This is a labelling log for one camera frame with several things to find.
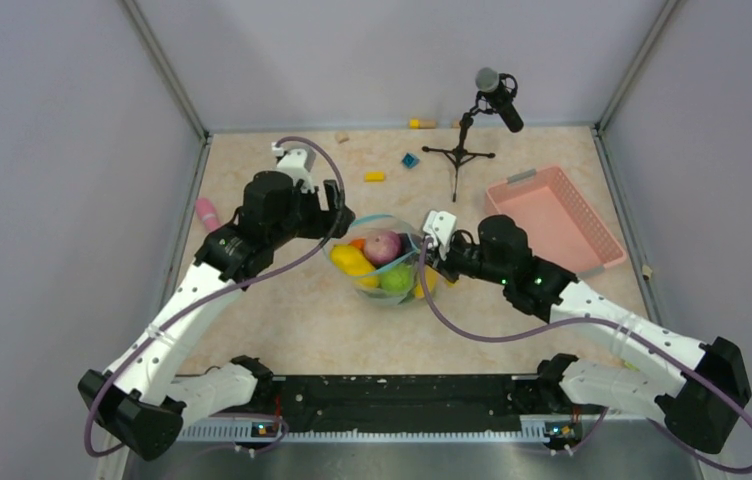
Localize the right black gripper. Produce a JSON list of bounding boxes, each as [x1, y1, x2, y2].
[[416, 234, 510, 285]]

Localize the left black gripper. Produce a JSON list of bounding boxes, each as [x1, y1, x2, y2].
[[270, 179, 355, 248]]

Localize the yellow lemon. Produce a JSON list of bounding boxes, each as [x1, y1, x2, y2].
[[412, 266, 438, 300]]

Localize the yellow banana piece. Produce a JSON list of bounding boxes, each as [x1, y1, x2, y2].
[[329, 244, 380, 289]]

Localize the green lime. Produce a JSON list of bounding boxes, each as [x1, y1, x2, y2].
[[379, 264, 415, 295]]

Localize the purple onion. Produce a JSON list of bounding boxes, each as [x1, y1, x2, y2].
[[363, 230, 402, 267]]

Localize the clear zip top bag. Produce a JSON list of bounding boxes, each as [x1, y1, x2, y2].
[[323, 214, 439, 307]]

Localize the orange tangerine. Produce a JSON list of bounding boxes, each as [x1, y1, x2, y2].
[[349, 238, 366, 252]]

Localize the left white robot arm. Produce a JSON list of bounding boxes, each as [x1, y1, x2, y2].
[[78, 169, 355, 460]]

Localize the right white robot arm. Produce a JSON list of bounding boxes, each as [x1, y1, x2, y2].
[[421, 210, 752, 454]]

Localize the pink plastic basket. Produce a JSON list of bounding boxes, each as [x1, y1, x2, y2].
[[485, 166, 627, 278]]

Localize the pink cylindrical tool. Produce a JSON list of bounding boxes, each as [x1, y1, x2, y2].
[[195, 197, 222, 232]]

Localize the small wooden block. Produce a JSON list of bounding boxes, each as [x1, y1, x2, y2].
[[334, 131, 350, 144]]

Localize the yellow rectangular block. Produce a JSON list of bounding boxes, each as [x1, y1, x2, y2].
[[364, 171, 386, 183]]

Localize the teal square block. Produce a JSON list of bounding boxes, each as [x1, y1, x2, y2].
[[401, 153, 420, 169]]

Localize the yellow and wood block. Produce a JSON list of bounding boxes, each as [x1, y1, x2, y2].
[[408, 118, 438, 129]]

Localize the black microphone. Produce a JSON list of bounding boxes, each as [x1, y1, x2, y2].
[[475, 67, 524, 133]]

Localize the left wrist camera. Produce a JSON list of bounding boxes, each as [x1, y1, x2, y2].
[[271, 144, 317, 194]]

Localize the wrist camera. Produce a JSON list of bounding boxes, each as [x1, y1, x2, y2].
[[422, 210, 457, 260], [271, 144, 317, 194]]

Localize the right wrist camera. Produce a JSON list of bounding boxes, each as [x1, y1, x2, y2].
[[422, 210, 457, 260]]

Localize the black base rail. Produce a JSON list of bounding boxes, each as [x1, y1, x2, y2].
[[210, 356, 606, 439]]

